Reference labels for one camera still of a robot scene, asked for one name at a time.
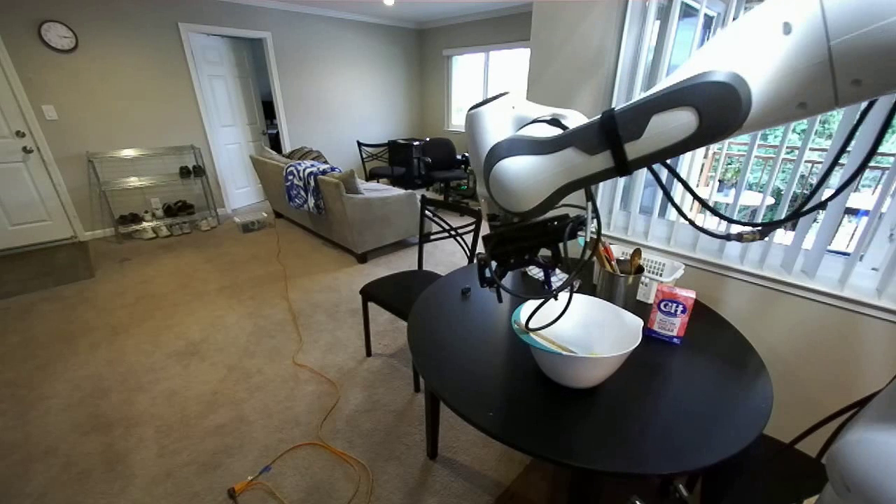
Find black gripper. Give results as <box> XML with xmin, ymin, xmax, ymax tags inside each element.
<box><xmin>475</xmin><ymin>211</ymin><xmax>591</xmax><ymax>295</ymax></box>

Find white mixing bowl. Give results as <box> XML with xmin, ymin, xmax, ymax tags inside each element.
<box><xmin>509</xmin><ymin>292</ymin><xmax>647</xmax><ymax>392</ymax></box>

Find white crumpled napkin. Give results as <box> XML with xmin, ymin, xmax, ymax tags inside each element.
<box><xmin>520</xmin><ymin>263</ymin><xmax>569</xmax><ymax>295</ymax></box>

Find black metal dining chair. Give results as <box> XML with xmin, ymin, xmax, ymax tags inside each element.
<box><xmin>358</xmin><ymin>194</ymin><xmax>488</xmax><ymax>396</ymax></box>
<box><xmin>698</xmin><ymin>376</ymin><xmax>896</xmax><ymax>504</ymax></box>

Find black round table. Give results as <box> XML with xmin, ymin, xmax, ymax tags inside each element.
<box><xmin>405</xmin><ymin>263</ymin><xmax>775</xmax><ymax>480</ymax></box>

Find red silicone spatula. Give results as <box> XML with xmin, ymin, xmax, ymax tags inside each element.
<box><xmin>597</xmin><ymin>238</ymin><xmax>621</xmax><ymax>278</ymax></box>

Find metal utensil holder cup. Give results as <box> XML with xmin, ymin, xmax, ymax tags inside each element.
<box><xmin>591</xmin><ymin>263</ymin><xmax>647</xmax><ymax>308</ymax></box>

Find black armchair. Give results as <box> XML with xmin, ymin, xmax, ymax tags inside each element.
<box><xmin>418</xmin><ymin>136</ymin><xmax>475</xmax><ymax>203</ymax></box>

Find beige sofa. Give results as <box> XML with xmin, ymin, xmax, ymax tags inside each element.
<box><xmin>250</xmin><ymin>145</ymin><xmax>422</xmax><ymax>267</ymax></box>

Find blue white blanket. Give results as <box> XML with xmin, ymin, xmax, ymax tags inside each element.
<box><xmin>283</xmin><ymin>161</ymin><xmax>338</xmax><ymax>217</ymax></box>

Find white open interior door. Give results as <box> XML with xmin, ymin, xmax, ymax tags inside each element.
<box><xmin>185</xmin><ymin>32</ymin><xmax>269</xmax><ymax>213</ymax></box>

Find white vertical window blinds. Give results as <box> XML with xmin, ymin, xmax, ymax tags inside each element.
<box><xmin>597</xmin><ymin>0</ymin><xmax>896</xmax><ymax>315</ymax></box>

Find metal shoe rack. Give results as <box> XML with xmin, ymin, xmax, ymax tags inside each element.
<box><xmin>87</xmin><ymin>144</ymin><xmax>223</xmax><ymax>242</ymax></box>

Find white panel entry door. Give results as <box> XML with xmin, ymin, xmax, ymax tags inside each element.
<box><xmin>0</xmin><ymin>40</ymin><xmax>85</xmax><ymax>252</ymax></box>

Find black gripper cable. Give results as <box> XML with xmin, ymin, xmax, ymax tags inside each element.
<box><xmin>516</xmin><ymin>186</ymin><xmax>605</xmax><ymax>336</ymax></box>

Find orange extension cord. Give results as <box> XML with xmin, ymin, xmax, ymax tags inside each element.
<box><xmin>223</xmin><ymin>221</ymin><xmax>374</xmax><ymax>504</ymax></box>

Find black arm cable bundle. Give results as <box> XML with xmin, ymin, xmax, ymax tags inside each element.
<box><xmin>640</xmin><ymin>95</ymin><xmax>896</xmax><ymax>248</ymax></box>

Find round wall clock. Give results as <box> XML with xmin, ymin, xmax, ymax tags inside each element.
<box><xmin>36</xmin><ymin>18</ymin><xmax>82</xmax><ymax>57</ymax></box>

